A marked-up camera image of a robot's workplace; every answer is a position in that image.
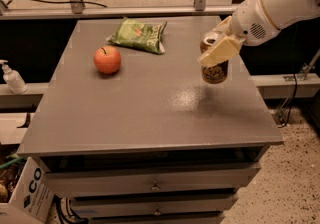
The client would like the grey drawer cabinet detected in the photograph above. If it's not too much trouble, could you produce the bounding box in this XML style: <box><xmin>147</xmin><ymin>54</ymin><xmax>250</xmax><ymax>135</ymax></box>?
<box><xmin>19</xmin><ymin>16</ymin><xmax>282</xmax><ymax>224</ymax></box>

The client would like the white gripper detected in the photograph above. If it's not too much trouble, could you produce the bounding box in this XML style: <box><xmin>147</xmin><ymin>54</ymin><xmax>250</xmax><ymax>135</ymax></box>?
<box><xmin>198</xmin><ymin>0</ymin><xmax>281</xmax><ymax>67</ymax></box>

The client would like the green chip bag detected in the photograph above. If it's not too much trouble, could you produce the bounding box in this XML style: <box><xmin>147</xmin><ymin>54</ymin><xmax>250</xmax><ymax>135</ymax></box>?
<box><xmin>106</xmin><ymin>18</ymin><xmax>167</xmax><ymax>55</ymax></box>

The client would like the white pump bottle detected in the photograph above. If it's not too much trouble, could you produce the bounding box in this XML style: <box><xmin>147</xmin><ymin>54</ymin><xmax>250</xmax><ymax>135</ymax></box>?
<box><xmin>0</xmin><ymin>60</ymin><xmax>27</xmax><ymax>94</ymax></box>

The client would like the black cable on floor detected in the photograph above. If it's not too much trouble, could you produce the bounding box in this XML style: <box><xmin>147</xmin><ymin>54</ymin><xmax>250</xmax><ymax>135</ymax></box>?
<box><xmin>0</xmin><ymin>0</ymin><xmax>108</xmax><ymax>9</ymax></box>

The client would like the black cable right side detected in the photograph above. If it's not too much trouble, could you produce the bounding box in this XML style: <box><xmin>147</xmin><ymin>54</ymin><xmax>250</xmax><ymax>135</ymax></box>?
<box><xmin>276</xmin><ymin>73</ymin><xmax>299</xmax><ymax>129</ymax></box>

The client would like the red orange apple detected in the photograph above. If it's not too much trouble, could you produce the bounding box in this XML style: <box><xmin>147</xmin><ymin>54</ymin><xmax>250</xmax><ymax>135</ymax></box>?
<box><xmin>93</xmin><ymin>46</ymin><xmax>121</xmax><ymax>75</ymax></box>

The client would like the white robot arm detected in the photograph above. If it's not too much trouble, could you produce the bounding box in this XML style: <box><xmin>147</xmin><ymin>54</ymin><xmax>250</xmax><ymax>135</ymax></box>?
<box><xmin>198</xmin><ymin>0</ymin><xmax>320</xmax><ymax>67</ymax></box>

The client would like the orange soda can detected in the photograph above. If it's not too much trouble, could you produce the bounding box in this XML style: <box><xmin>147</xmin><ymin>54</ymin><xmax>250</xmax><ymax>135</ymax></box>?
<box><xmin>200</xmin><ymin>31</ymin><xmax>228</xmax><ymax>84</ymax></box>

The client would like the white cardboard box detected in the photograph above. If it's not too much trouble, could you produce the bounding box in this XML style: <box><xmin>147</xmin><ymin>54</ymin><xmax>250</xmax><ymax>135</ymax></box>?
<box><xmin>0</xmin><ymin>157</ymin><xmax>54</xmax><ymax>224</ymax></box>

